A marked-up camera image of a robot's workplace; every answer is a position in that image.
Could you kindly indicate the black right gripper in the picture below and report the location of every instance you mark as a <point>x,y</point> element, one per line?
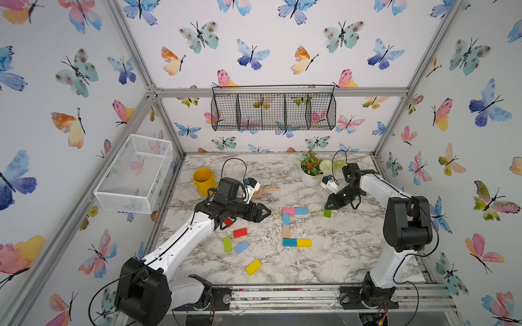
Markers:
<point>336,204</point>

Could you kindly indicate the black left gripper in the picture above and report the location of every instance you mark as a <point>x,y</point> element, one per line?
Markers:
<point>257,208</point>

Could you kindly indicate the pink building block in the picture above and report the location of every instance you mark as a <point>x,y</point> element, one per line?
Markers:
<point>289,211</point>

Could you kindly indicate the light blue building block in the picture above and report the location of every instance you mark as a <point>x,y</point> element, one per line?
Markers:
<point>286,219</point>

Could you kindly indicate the small yellow building block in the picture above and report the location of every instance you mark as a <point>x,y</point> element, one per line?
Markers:
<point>304,243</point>

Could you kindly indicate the natural wood building block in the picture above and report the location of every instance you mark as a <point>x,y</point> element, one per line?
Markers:
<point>286,231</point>

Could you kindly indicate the teal building block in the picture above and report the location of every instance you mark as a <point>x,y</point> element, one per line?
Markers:
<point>290,243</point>

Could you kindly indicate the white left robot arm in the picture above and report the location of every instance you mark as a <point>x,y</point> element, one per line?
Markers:
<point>145,292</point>

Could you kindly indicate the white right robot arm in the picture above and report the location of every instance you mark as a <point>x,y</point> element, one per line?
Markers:
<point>407,228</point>

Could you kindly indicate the light green building block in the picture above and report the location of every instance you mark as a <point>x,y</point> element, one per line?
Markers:
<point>227,242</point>

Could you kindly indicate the pale blue building block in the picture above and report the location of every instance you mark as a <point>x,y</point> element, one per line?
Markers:
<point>240,248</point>

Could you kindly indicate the yellow long building block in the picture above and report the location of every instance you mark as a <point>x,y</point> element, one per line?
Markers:
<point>253,267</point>

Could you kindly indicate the beige plastic slotted scoop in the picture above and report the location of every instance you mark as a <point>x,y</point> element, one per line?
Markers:
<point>264,191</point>

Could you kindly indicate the white flower pot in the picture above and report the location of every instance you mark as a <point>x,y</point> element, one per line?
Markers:
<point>310,180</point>

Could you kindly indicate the yellow cup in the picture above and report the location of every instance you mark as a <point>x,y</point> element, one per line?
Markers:
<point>204,180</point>

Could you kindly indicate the artificial green flower plant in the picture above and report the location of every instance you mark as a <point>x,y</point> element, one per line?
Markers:
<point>314,166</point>

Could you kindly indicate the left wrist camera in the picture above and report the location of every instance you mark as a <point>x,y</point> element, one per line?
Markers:
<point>251,186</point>

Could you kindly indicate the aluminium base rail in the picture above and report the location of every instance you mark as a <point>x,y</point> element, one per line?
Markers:
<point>243,299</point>

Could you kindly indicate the white mesh wall basket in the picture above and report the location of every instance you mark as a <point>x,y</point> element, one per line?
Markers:
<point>132,181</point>

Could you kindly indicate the black wire wall basket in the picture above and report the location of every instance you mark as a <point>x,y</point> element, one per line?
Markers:
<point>273,108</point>

